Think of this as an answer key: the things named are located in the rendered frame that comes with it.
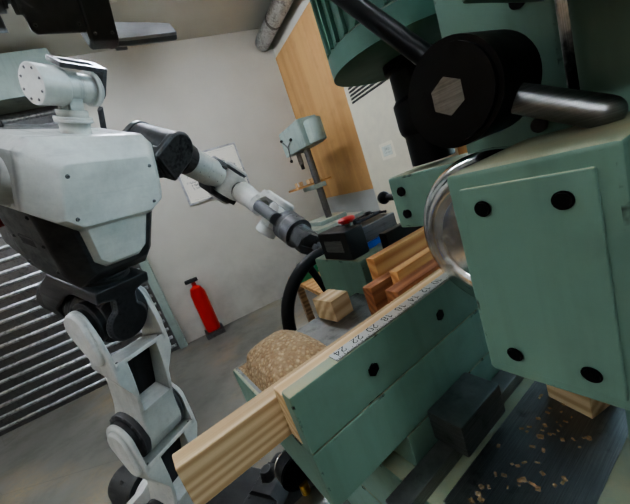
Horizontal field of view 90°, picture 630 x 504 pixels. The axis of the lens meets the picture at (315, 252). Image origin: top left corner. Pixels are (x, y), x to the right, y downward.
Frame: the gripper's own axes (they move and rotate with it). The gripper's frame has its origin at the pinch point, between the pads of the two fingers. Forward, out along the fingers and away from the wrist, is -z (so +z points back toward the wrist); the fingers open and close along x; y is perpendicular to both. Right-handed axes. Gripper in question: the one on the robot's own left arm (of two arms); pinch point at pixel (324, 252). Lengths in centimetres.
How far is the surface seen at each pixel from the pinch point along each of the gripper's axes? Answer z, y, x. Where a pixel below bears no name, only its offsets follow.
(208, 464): -37, -8, 47
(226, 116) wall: 267, 30, -96
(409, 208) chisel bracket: -28.6, 17.3, 25.1
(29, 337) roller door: 228, -206, 3
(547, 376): -49, 12, 42
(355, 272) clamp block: -22.7, 4.9, 19.2
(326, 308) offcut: -25.1, -0.6, 25.2
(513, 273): -46, 15, 45
